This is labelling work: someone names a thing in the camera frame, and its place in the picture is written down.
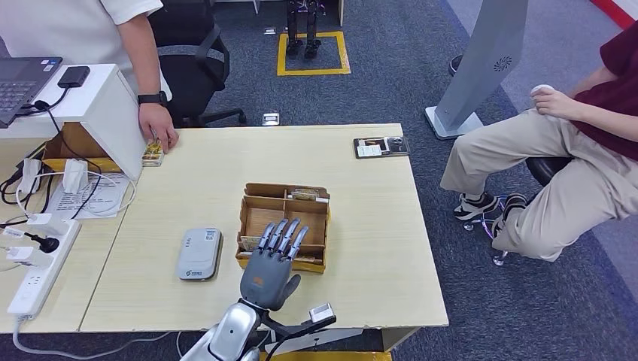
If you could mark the standing person's left hand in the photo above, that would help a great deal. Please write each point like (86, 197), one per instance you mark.
(158, 124)

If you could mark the seated person's left hand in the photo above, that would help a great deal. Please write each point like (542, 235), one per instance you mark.
(555, 104)

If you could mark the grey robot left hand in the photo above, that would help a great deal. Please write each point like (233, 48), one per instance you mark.
(266, 281)

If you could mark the white handheld controller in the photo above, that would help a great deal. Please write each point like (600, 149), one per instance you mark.
(541, 88)

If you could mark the yellow patterned card stack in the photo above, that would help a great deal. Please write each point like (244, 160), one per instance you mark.
(152, 158)

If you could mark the patterned room key card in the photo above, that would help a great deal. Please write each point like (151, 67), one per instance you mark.
(305, 194)
(249, 243)
(308, 258)

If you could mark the brown cardboard organizer box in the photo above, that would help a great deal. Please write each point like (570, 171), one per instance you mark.
(314, 224)

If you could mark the seated person's left forearm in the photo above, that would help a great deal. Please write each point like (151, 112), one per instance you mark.
(608, 124)

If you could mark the standing person's left forearm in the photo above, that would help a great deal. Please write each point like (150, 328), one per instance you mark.
(141, 55)

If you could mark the grey card reader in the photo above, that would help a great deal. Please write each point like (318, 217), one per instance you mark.
(198, 254)

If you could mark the seated person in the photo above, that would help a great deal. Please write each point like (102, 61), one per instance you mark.
(573, 199)

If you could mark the standing person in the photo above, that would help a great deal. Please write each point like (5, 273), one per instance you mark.
(60, 25)

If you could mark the black wristwatch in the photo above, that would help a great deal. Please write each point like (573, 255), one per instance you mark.
(152, 98)

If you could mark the black stool seat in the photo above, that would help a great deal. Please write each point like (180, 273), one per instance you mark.
(546, 169)

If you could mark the black office chair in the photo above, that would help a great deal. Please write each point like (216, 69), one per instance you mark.
(199, 70)

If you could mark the white desk riser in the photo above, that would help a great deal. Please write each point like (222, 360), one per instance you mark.
(85, 107)

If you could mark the cardboard box with yellow tape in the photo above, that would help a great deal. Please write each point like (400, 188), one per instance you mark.
(75, 144)

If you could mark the grey kiosk stand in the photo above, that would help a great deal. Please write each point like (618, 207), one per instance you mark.
(483, 55)

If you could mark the printed paper sheet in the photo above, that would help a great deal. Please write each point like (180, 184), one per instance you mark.
(107, 199)

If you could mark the black power brick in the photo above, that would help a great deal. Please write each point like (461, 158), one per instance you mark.
(74, 76)

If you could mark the yellow floor tape strip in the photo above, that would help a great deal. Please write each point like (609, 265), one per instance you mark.
(329, 357)

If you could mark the white power adapter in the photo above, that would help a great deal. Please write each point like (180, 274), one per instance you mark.
(29, 174)
(75, 177)

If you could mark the black and white sneaker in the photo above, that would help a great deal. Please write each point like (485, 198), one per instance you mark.
(473, 208)
(513, 203)

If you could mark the small metal floor plate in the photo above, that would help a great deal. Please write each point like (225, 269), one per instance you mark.
(270, 119)
(269, 31)

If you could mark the chrome stool caster base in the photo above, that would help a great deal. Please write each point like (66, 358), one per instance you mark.
(484, 225)

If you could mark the dark grey laptop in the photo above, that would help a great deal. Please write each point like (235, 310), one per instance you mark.
(20, 84)

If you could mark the white plug adapter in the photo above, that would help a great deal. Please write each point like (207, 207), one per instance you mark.
(45, 224)

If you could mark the black plug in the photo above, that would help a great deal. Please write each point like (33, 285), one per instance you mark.
(49, 244)

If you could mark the yellow floor tape square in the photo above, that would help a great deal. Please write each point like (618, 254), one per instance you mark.
(314, 71)

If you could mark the black robot legs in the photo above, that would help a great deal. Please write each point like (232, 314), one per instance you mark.
(293, 30)

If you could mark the small white charger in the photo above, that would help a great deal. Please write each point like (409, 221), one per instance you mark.
(20, 254)

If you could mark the white power strip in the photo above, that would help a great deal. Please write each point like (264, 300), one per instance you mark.
(30, 294)

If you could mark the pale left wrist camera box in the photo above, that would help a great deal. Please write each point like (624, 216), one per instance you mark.
(321, 313)

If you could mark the white bracket under table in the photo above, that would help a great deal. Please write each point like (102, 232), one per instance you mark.
(344, 336)

